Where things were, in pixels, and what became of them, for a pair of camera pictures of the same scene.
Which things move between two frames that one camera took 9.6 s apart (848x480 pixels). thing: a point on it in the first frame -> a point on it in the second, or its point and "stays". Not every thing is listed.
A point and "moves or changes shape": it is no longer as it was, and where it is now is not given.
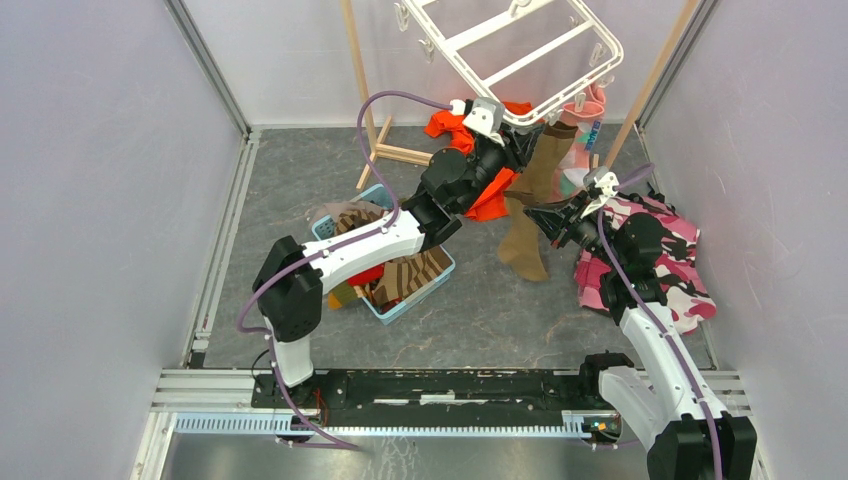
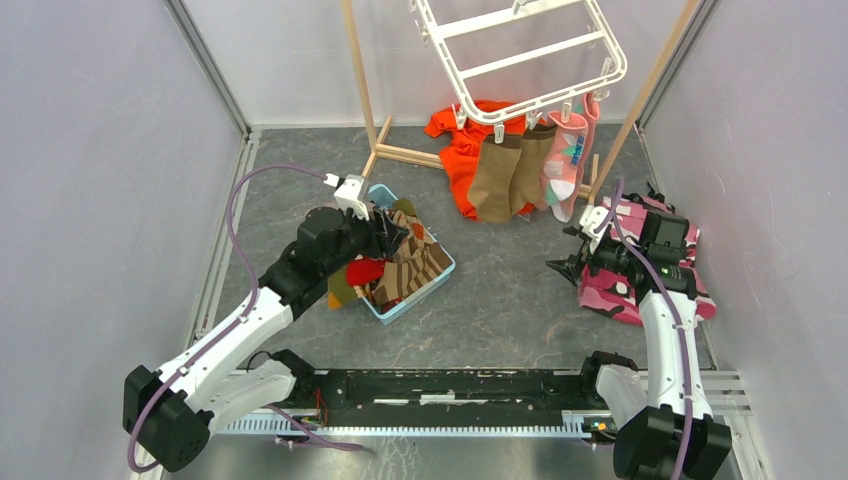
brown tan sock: [521, 247] moves or changes shape
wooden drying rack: [621, 145] stays
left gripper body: [492, 154] -> [361, 239]
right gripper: [552, 222] -> [568, 267]
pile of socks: [383, 284] stays
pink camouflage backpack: [680, 270] stays
